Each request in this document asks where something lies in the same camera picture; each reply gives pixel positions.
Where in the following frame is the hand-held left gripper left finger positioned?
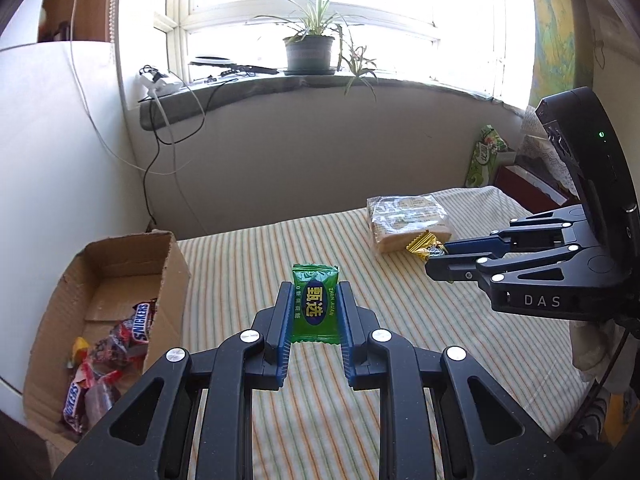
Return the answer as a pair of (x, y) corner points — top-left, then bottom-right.
(52, 281), (293, 480)

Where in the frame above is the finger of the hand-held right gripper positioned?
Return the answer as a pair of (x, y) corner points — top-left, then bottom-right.
(443, 207), (589, 257)
(425, 244), (602, 287)

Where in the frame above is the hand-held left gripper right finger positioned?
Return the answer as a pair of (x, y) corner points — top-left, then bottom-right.
(337, 281), (576, 480)

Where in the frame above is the yellow green candy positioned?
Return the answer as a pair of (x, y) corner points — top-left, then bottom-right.
(405, 230), (447, 262)

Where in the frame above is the green snack packet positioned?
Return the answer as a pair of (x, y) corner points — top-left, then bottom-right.
(291, 263), (342, 345)

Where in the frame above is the brown cardboard box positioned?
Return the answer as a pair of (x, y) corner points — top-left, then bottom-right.
(22, 231), (192, 456)

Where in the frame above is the clear wrapped cracker pack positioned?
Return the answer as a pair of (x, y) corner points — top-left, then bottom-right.
(366, 194), (453, 255)

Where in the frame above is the dark red box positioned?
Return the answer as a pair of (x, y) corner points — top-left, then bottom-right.
(492, 160), (584, 214)

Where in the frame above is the newspaper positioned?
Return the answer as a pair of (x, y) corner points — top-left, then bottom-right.
(517, 107), (581, 196)

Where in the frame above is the green snack bag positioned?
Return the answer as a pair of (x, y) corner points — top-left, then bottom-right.
(465, 125), (511, 189)

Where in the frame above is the small trailing plant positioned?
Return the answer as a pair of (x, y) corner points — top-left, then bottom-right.
(337, 30), (379, 104)

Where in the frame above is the dark stone window sill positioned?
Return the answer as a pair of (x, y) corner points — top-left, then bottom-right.
(139, 71), (506, 132)

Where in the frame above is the potted spider plant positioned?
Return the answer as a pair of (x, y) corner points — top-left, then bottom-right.
(255, 0), (351, 75)

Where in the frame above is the dark long tool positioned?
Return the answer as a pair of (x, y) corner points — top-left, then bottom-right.
(220, 63), (279, 79)

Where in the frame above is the white board panel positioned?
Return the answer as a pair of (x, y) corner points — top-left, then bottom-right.
(0, 40), (157, 411)

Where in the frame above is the white power strip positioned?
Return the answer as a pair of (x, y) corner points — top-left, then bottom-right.
(138, 65), (181, 96)

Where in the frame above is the brown wooden panel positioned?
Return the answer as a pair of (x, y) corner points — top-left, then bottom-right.
(37, 0), (114, 44)

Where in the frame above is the wall poster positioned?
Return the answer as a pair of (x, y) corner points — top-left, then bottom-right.
(531, 0), (602, 97)

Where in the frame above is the white cable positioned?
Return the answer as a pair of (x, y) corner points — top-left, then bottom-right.
(70, 0), (207, 236)

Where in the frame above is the white window frame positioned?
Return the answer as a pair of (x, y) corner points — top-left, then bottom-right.
(117, 0), (532, 111)

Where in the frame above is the beaded blind cord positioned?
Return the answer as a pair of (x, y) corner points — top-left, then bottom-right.
(106, 0), (124, 59)

